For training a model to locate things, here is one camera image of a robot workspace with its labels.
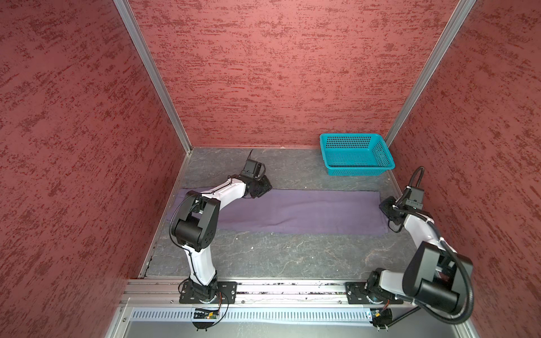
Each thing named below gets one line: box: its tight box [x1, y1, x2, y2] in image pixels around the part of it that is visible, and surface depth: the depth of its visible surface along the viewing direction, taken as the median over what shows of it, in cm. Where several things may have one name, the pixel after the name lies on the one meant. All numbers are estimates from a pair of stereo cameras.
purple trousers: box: [166, 188, 389, 236], surface depth 94 cm
